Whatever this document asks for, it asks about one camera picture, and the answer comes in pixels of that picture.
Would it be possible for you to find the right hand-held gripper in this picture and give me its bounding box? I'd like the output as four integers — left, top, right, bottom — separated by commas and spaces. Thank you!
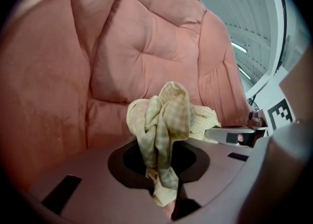
204, 71, 297, 147

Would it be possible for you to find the pink quilted chair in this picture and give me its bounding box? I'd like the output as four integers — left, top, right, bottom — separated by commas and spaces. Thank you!
0, 0, 250, 219

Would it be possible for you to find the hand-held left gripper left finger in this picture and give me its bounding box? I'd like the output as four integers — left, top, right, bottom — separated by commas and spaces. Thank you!
30, 136, 172, 224

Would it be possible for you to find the ceiling tube light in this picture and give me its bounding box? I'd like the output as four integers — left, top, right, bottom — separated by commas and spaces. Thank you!
231, 41, 248, 54
238, 67, 252, 80

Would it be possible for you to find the yellow checked cloth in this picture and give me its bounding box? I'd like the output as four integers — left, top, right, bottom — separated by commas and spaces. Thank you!
126, 81, 222, 207

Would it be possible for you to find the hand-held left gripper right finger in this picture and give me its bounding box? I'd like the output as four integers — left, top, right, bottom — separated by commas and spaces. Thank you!
171, 136, 256, 224

